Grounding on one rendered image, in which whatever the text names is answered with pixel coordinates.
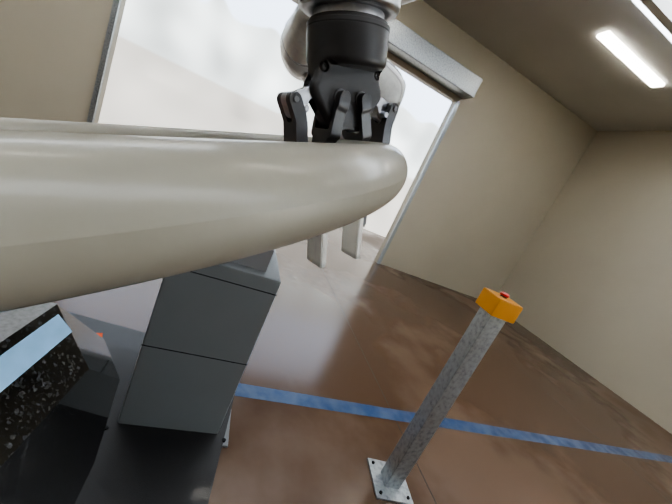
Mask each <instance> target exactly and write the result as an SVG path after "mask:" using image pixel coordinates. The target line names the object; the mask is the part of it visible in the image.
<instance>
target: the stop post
mask: <svg viewBox="0 0 672 504"><path fill-rule="evenodd" d="M476 303H477V304H478V305H479V306H480V308H479V310H478V312H477V313H476V315H475V317H474V318H473V320H472V321H471V323H470V325H469V326H468V328H467V330H466V331H465V333H464V335H463V336H462V338H461V340H460V341H459V343H458V345H457V346H456V348H455V350H454V351H453V353H452V354H451V356H450V358H449V359H448V361H447V363H446V364H445V366H444V368H443V369H442V371H441V373H440V374H439V376H438V378H437V379H436V381H435V383H434V384H433V386H432V387H431V389H430V391H429V392H428V394H427V396H426V397H425V399H424V401H423V402H422V404H421V406H420V407H419V409H418V411H417V412H416V414H415V416H414V417H413V419H412V420H411V422H410V424H409V425H408V427H407V429H406V430H405V432H404V434H403V435H402V437H401V439H400V440H399V442H398V444H397V445H396V447H395V449H394V450H393V452H392V453H391V455H390V457H389V458H388V460H387V462H385V461H381V460H376V459H372V458H367V461H368V466H369V470H370V474H371V478H372V483H373V487H374V491H375V495H376V499H379V500H384V501H390V502H395V503H400V504H413V501H412V498H411V495H410V492H409V489H408V486H407V483H406V480H405V479H406V477H407V476H408V474H409V473H410V471H411V470H412V468H413V466H414V465H415V463H416V462H417V460H418V459H419V457H420V455H421V454H422V452H423V451H424V449H425V448H426V446H427V444H428V443H429V441H430V440H431V438H432V437H433V435H434V433H435V432H436V430H437V429H438V427H439V426H440V424H441V422H442V421H443V419H444V418H445V416H446V415H447V413H448V411H449V410H450V408H451V407H452V405H453V404H454V402H455V400H456V399H457V397H458V396H459V394H460V393H461V391H462V389H463V388H464V386H465V385H466V383H467V382H468V380H469V378H470V377H471V375H472V374H473V372H474V371H475V369H476V367H477V366H478V364H479V363H480V361H481V360H482V358H483V357H484V355H485V353H486V352H487V350H488V349H489V347H490V346H491V344H492V342H493V341H494V339H495V338H496V336H497V335H498V333H499V331H500V330H501V328H502V327H503V325H504V324H505V322H509V323H512V324H513V323H514V322H515V321H516V319H517V318H518V316H519V315H520V313H521V311H522V310H523V307H521V306H520V305H518V304H517V303H516V302H514V301H513V300H511V299H510V298H507V297H504V296H503V295H501V294H500V293H498V292H496V291H493V290H491V289H488V288H486V287H484V288H483V290H482V291H481V293H480V295H479V296H478V298H477V300H476Z"/></svg>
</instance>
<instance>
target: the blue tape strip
mask: <svg viewBox="0 0 672 504"><path fill-rule="evenodd" d="M71 332H72V330H71V329H70V328H69V327H68V325H67V324H66V323H65V322H64V320H63V319H62V318H61V317H60V315H59V314H58V315H56V316H55V317H53V318H52V319H51V320H49V321H48V322H46V323H45V324H44V325H42V326H41V327H39V328H38V329H37V330H35V331H34V332H33V333H31V334H30V335H28V336H27V337H26V338H24V339H23V340H21V341H20V342H19V343H17V344H16V345H14V346H13V347H12V348H10V349H9V350H8V351H6V352H5V353H3V354H2V355H1V356H0V392H2V391H3V390H4V389H5V388H6V387H8V386H9V385H10V384H11V383H12V382H13V381H15V380H16V379H17V378H18V377H19V376H21V375H22V374H23V373H24V372H25V371H26V370H28V369H29V368H30V367H31V366H32V365H34V364H35V363H36V362H37V361H38V360H39V359H41V358H42V357H43V356H44V355H45V354H46V353H48V352H49V351H50V350H51V349H52V348H54V347H55V346H56V345H57V344H58V343H59V342H61V341H62V340H63V339H64V338H65V337H67V336H68V335H69V334H70V333H71Z"/></svg>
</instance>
